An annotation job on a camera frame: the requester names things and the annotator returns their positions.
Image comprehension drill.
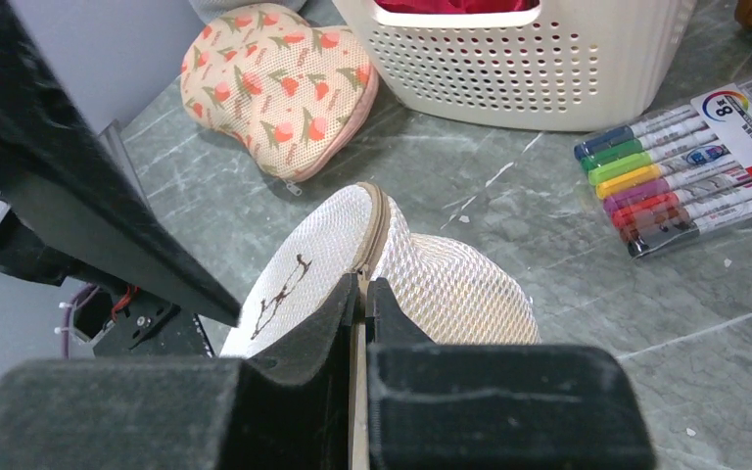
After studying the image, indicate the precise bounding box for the floral pink bra bag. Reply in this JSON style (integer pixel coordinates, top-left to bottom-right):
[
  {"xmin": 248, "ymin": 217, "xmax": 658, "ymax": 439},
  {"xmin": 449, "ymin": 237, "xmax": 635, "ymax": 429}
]
[{"xmin": 180, "ymin": 3, "xmax": 380, "ymax": 183}]

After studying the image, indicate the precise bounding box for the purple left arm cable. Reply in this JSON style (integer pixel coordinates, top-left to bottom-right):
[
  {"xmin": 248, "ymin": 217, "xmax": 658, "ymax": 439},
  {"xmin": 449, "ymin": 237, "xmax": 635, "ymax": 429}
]
[{"xmin": 0, "ymin": 282, "xmax": 102, "ymax": 399}]

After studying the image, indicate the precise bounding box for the red garment in basket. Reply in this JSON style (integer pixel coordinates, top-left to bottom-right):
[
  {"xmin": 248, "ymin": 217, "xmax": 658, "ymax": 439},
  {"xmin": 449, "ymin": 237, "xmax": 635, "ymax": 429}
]
[{"xmin": 375, "ymin": 0, "xmax": 540, "ymax": 15}]

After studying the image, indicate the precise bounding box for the pack of coloured markers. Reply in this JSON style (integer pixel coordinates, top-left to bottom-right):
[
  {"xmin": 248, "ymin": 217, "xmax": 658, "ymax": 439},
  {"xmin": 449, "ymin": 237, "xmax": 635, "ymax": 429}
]
[{"xmin": 573, "ymin": 77, "xmax": 752, "ymax": 259}]

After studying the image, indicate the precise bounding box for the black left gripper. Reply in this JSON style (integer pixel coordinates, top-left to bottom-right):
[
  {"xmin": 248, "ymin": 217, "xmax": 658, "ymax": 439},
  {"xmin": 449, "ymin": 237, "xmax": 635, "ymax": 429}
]
[{"xmin": 0, "ymin": 1, "xmax": 241, "ymax": 326}]

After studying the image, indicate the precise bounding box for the white mesh laundry bag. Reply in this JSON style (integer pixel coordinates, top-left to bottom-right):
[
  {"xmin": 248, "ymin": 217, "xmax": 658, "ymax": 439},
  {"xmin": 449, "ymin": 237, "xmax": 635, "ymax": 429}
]
[{"xmin": 220, "ymin": 183, "xmax": 540, "ymax": 469}]

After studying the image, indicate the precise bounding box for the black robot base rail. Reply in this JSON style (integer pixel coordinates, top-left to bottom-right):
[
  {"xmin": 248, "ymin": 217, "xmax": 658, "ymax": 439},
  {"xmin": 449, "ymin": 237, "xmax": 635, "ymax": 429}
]
[{"xmin": 56, "ymin": 284, "xmax": 214, "ymax": 358}]

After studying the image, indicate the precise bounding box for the cream plastic laundry basket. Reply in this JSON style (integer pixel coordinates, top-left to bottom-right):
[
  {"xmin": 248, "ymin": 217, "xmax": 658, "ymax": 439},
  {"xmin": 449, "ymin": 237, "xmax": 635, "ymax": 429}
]
[{"xmin": 336, "ymin": 0, "xmax": 695, "ymax": 131}]

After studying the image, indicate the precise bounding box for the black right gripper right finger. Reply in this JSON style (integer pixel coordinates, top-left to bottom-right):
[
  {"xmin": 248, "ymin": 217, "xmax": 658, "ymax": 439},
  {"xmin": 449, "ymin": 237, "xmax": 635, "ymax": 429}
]
[{"xmin": 365, "ymin": 279, "xmax": 657, "ymax": 469}]

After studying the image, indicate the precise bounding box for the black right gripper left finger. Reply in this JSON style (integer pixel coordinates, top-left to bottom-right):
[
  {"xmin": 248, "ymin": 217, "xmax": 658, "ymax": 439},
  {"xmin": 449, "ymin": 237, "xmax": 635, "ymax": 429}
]
[{"xmin": 0, "ymin": 274, "xmax": 358, "ymax": 469}]

